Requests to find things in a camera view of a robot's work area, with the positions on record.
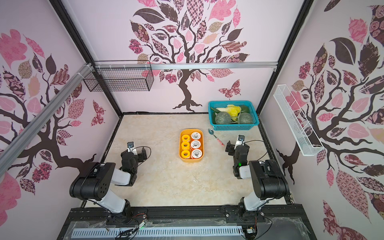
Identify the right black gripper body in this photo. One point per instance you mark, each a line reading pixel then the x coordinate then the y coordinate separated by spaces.
pixel 231 148

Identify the yellow tape roll bottom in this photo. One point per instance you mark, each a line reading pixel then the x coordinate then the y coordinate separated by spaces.
pixel 186 138

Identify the green melon left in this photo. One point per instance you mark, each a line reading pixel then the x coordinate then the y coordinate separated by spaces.
pixel 223 118

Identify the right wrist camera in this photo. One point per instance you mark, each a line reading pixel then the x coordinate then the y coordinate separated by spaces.
pixel 240 141

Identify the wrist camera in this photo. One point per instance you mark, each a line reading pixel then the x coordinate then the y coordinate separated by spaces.
pixel 240 141
pixel 131 148

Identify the white wire wall shelf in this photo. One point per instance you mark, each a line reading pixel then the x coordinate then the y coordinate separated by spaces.
pixel 291 105

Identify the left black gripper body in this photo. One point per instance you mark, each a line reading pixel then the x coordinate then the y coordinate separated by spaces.
pixel 141 158

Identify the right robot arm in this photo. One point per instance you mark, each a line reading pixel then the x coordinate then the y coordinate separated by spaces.
pixel 269 183

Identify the white slotted cable duct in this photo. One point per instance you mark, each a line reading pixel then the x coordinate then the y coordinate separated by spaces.
pixel 155 232

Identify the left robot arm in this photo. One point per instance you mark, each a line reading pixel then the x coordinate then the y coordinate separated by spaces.
pixel 94 180

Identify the orange tape roll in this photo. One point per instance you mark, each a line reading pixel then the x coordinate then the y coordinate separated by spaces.
pixel 196 136
pixel 196 154
pixel 195 145

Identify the teal plastic basket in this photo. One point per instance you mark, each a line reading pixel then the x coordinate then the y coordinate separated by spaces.
pixel 221 106

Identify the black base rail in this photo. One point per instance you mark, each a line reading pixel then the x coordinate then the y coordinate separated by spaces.
pixel 273 222

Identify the yellow plastic storage box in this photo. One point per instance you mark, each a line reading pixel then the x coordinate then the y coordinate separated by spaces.
pixel 189 131

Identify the black wire wall basket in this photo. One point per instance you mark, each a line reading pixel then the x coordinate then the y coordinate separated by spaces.
pixel 120 76

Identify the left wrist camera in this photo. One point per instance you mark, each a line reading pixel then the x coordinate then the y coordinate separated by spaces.
pixel 131 148

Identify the green melon right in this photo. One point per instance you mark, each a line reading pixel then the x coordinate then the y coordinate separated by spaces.
pixel 245 118

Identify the green melon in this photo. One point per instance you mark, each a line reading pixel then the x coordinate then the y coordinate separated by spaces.
pixel 223 118
pixel 245 118

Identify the yellow tape roll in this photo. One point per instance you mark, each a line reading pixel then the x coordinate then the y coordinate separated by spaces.
pixel 185 146
pixel 185 154
pixel 186 138

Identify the spoon with pink handle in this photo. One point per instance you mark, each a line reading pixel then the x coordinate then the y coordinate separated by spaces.
pixel 211 132

